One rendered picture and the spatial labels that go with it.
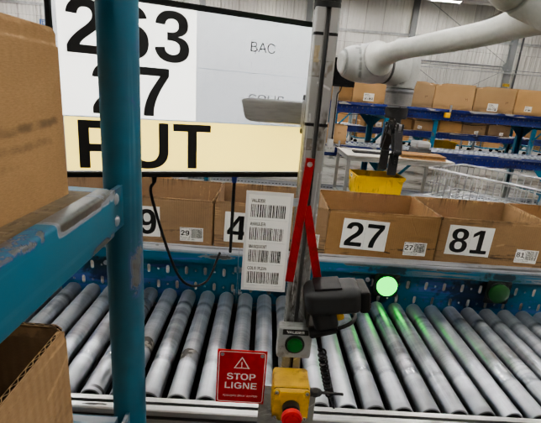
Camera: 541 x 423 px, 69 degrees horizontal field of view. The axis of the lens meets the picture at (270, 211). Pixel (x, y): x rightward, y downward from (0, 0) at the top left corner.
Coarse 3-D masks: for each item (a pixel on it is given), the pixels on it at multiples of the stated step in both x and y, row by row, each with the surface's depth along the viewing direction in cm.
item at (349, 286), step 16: (304, 288) 74; (320, 288) 71; (336, 288) 70; (352, 288) 71; (320, 304) 70; (336, 304) 70; (352, 304) 70; (368, 304) 71; (320, 320) 73; (336, 320) 74; (320, 336) 74
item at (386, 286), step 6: (378, 282) 135; (384, 282) 134; (390, 282) 134; (396, 282) 134; (378, 288) 135; (384, 288) 134; (390, 288) 134; (396, 288) 135; (384, 294) 135; (390, 294) 135
